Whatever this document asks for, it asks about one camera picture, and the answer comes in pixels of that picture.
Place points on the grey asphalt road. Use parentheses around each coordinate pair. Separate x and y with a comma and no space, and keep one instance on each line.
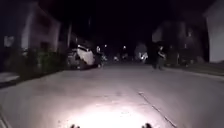
(110,90)

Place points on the white parked car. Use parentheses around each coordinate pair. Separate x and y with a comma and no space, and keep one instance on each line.
(83,56)

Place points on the person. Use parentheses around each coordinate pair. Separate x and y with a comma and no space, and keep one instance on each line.
(159,56)

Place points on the bushes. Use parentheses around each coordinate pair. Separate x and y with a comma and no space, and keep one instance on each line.
(36,63)

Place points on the pale building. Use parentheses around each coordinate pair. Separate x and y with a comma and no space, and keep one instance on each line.
(36,31)
(215,33)

